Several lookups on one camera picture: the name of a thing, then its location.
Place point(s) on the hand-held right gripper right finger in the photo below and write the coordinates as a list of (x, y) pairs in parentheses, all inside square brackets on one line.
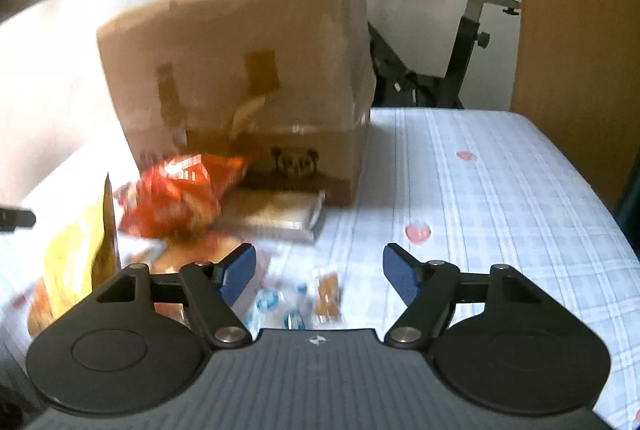
[(400, 275)]

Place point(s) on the brown cardboard box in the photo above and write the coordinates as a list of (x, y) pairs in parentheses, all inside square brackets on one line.
[(225, 60)]

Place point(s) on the beige snack packet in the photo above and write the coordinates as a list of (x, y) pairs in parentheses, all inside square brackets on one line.
[(270, 212)]

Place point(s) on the small orange snack packet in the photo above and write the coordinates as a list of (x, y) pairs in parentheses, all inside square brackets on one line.
[(327, 295)]

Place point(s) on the checked bed sheet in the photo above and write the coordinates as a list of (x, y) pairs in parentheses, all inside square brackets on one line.
[(475, 210)]

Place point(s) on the black exercise bike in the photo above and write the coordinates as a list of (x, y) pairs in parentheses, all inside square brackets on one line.
[(400, 75)]

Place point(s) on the wooden panel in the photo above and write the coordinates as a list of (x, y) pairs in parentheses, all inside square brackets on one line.
[(575, 60)]

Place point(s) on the yellow snack bag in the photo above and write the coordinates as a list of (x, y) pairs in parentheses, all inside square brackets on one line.
[(70, 250)]

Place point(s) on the teal curtain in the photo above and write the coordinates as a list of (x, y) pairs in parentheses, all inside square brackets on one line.
[(629, 230)]

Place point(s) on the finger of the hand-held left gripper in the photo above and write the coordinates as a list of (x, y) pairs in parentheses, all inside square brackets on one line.
[(17, 218)]

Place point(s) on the blue white snack packet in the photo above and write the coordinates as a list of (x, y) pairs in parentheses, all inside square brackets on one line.
[(272, 305)]

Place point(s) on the orange snack bag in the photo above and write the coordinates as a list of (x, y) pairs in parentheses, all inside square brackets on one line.
[(175, 200)]

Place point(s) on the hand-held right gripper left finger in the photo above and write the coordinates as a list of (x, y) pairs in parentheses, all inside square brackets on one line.
[(239, 275)]

